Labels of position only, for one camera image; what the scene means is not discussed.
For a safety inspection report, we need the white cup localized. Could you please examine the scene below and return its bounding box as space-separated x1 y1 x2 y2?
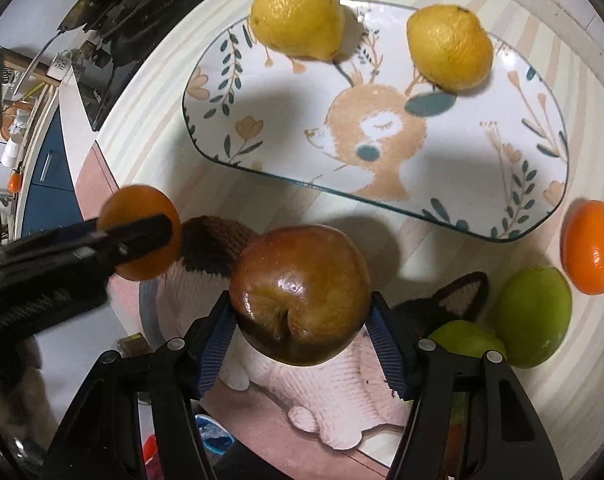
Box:
47 50 75 81

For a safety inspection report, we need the blue cabinet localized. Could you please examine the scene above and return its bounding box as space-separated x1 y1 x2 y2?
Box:
21 105 83 236

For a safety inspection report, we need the yellow lemon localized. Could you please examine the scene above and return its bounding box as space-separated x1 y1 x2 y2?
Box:
406 4 494 92
250 0 346 62

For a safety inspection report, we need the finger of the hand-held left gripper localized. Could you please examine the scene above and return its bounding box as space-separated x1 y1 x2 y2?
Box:
82 213 173 275
12 217 104 252

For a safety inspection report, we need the orange tangerine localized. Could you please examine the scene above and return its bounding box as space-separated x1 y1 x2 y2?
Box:
561 200 604 296
101 185 183 282

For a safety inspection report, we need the red-brown apple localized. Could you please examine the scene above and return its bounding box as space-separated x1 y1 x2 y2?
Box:
228 225 372 367

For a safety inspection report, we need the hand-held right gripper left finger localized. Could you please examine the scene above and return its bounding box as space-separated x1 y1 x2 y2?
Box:
41 290 238 480

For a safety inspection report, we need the black gas stove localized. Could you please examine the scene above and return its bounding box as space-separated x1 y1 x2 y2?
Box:
72 0 208 132

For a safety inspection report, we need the large green fruit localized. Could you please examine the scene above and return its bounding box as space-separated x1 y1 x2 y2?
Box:
496 266 573 368

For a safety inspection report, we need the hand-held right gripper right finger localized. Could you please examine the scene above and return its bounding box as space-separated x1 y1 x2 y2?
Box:
364 290 565 480

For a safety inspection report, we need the deer print ceramic plate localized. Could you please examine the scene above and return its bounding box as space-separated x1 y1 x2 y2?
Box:
182 0 569 243

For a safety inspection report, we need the striped cat print mat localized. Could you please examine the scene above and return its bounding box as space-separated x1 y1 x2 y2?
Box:
74 0 604 471

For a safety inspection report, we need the dark frying pan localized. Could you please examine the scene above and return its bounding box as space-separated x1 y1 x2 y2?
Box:
12 0 133 101

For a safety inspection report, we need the dish rack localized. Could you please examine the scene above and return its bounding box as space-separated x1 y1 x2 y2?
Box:
0 67 48 166

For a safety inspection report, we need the small green fruit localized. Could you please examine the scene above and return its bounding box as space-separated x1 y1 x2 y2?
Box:
427 320 508 361

